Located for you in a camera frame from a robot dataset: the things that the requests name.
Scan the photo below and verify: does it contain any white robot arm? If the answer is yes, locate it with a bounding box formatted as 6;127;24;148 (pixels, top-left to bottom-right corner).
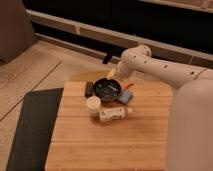
107;45;213;171

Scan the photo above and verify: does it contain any dark ceramic bowl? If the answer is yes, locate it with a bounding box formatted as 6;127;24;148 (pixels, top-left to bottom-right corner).
93;78;121;101

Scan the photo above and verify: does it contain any orange carrot toy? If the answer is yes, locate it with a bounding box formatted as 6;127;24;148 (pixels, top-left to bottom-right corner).
121;83;134;91

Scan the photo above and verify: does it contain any black table leg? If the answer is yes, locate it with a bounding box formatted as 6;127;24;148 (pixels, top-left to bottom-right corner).
102;52;113;64

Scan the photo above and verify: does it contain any blue sponge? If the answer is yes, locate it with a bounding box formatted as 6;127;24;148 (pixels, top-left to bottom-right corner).
117;90;133;105

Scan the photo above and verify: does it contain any dark brown rectangular block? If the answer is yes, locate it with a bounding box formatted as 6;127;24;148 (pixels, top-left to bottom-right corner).
85;82;93;97

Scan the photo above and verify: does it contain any white paper cup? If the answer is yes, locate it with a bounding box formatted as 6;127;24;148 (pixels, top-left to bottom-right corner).
86;96;101;116

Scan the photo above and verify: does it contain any black floor mat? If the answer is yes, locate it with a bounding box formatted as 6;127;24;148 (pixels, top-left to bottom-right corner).
6;88;63;171

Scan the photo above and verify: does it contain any brown sofa corner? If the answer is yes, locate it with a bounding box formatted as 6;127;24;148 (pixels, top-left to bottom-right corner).
0;0;37;63

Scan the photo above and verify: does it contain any wooden shelf rail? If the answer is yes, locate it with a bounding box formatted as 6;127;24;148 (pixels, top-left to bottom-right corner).
27;10;213;68

